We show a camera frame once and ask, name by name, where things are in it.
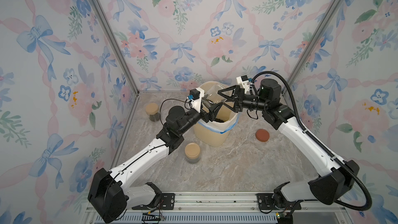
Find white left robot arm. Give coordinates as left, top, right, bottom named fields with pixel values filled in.
left=88, top=103, right=223, bottom=224

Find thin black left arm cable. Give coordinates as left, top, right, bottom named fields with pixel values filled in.
left=158, top=98, right=190, bottom=122

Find black corrugated cable conduit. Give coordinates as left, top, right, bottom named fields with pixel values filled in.
left=251, top=71, right=373, bottom=211

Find translucent bin liner blue band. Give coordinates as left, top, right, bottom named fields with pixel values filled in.
left=197, top=81, right=241, bottom=134

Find cream ribbed trash bin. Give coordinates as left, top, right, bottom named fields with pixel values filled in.
left=193, top=120, right=237, bottom=147

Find aluminium mounting rail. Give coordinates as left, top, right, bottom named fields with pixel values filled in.
left=114, top=191, right=353, bottom=224

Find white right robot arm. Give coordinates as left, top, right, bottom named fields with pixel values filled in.
left=218, top=78, right=354, bottom=208

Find red jar lid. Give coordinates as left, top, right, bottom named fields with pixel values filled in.
left=255, top=129, right=270, bottom=142

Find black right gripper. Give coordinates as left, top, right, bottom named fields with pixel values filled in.
left=220, top=85, right=269, bottom=113

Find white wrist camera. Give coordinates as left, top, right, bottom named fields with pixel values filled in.
left=236, top=75, right=252, bottom=94
left=188, top=87, right=204, bottom=113

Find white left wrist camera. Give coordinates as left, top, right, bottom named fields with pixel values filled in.
left=188, top=87, right=204, bottom=113

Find glass jar light wood lid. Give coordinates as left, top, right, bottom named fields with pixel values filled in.
left=145, top=103, right=160, bottom=122

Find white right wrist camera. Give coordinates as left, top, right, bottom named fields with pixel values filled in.
left=236, top=75, right=252, bottom=94

